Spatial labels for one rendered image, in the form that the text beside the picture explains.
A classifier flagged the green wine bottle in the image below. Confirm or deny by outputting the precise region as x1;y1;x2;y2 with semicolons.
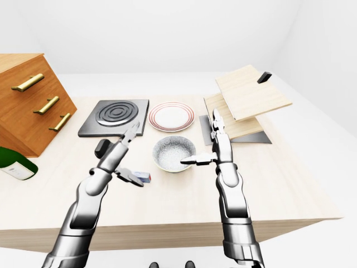
0;146;39;181

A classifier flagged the silver robot right hand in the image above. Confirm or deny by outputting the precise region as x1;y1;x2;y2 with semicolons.
180;108;234;168

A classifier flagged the grey speckled bowl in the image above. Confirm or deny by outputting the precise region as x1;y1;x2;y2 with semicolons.
152;136;197;173

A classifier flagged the wooden cabinet with drawers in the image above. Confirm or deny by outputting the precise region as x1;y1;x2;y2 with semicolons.
0;52;78;159

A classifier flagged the wooden cabinet drawer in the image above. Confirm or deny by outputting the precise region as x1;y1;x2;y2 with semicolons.
0;96;78;158
0;75;69;132
0;54;58;103

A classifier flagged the brass drawer handle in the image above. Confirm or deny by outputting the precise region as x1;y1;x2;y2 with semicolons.
11;73;45;93
32;95;60;116
49;112;73;132

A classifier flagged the small cream cheese box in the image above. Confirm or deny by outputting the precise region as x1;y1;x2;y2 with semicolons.
131;170;152;185

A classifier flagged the pale wooden rack grey base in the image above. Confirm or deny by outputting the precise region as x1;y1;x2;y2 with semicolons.
199;64;293;146

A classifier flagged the small black block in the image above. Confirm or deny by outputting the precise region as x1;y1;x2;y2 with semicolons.
257;71;273;85

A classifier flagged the round black stove knob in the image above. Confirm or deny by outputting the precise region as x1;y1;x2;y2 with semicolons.
94;138;111;159

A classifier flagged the silver robot left hand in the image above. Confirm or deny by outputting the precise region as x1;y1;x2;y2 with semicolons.
96;121;145;188

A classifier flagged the flat dark stove plate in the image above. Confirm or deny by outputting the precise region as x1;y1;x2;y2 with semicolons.
78;99;150;138

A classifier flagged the white plate with red rings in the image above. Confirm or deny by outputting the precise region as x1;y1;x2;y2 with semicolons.
148;101;195;133

